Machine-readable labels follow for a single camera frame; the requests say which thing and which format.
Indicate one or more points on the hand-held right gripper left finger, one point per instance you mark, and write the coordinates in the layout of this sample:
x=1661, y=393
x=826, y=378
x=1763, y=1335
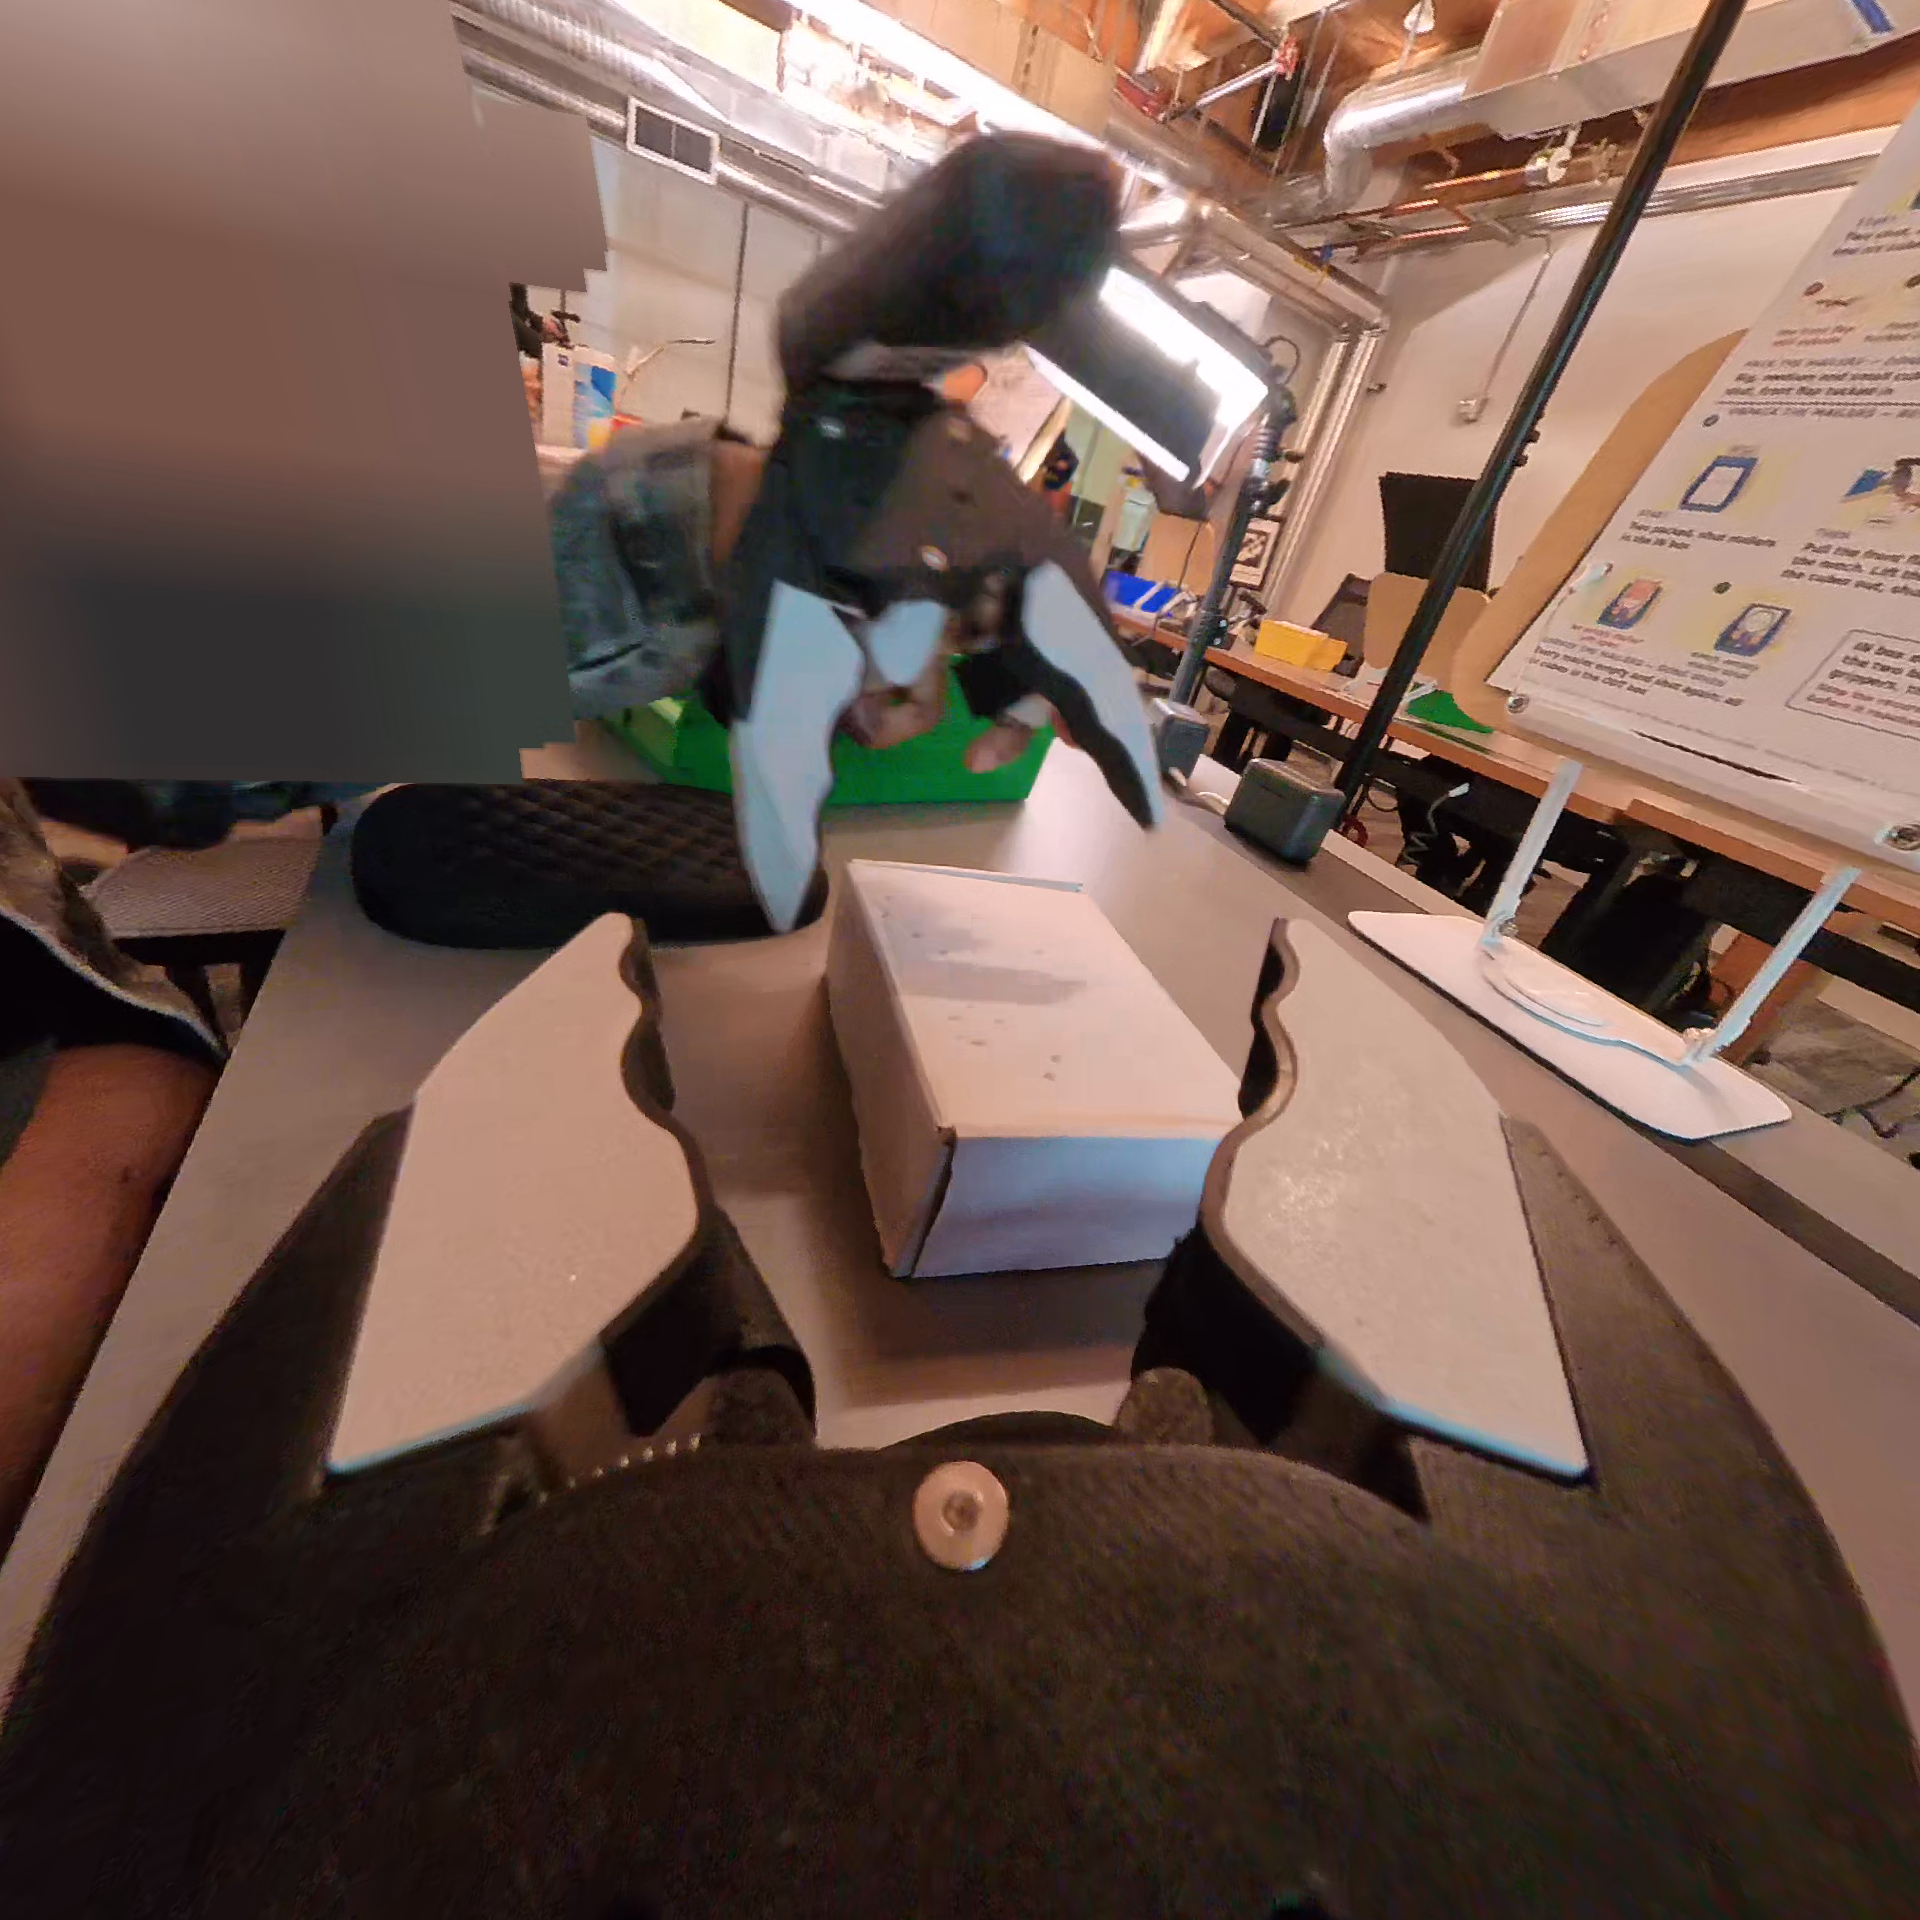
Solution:
x=525, y=1201

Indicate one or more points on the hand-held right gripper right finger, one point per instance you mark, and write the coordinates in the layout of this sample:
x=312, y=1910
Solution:
x=1381, y=1215

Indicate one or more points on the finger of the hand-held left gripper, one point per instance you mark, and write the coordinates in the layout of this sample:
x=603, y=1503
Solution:
x=1088, y=661
x=789, y=721

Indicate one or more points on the white cardboard box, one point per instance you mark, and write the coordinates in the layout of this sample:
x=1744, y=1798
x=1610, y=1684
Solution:
x=1035, y=1050

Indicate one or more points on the person's left hand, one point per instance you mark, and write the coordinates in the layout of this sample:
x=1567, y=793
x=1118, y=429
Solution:
x=901, y=721

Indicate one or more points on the blue plastic bin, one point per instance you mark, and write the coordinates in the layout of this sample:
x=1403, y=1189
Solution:
x=1151, y=595

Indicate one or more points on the green plastic bin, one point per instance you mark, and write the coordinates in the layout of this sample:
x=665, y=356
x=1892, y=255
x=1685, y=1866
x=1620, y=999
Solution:
x=901, y=773

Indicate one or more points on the small grey box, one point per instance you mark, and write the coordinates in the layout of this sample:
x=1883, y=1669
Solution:
x=1181, y=742

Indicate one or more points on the black light stand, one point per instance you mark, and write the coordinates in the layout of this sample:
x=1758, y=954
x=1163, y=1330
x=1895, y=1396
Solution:
x=1232, y=555

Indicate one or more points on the yellow plastic bin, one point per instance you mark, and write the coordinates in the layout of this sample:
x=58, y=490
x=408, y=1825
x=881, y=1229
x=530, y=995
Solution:
x=1298, y=645

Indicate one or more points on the grey pole base block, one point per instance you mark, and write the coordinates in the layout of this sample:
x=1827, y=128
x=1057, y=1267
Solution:
x=1283, y=811

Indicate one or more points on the black quilted case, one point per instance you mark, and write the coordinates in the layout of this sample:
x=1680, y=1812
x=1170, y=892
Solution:
x=555, y=863

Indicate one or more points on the white poster stand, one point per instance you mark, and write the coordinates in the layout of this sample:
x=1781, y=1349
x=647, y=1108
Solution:
x=1620, y=1050

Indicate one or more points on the bright light panel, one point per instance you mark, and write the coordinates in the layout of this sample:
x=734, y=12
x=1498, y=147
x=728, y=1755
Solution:
x=1163, y=374

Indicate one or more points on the black panel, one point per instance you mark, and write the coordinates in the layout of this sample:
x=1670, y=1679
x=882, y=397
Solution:
x=1436, y=524

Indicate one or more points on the wooden table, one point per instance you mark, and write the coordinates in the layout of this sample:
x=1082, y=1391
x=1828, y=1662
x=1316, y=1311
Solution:
x=1500, y=758

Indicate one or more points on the person's leg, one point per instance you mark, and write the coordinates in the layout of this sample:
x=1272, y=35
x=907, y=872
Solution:
x=75, y=1230

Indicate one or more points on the black slanted pole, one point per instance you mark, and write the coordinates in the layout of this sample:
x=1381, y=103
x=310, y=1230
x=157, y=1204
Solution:
x=1521, y=451

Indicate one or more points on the person's camouflage clothing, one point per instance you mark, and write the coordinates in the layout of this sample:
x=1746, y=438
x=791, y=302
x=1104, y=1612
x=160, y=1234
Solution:
x=61, y=931

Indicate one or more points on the brown cardboard sheet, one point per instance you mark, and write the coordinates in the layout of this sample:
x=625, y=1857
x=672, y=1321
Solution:
x=1620, y=465

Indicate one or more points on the instruction poster board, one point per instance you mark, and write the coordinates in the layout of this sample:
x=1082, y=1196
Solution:
x=1771, y=600

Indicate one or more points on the white wall vent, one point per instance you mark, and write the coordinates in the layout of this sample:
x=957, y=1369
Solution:
x=672, y=141

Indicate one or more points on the silver air duct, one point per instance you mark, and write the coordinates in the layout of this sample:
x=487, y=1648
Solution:
x=1395, y=120

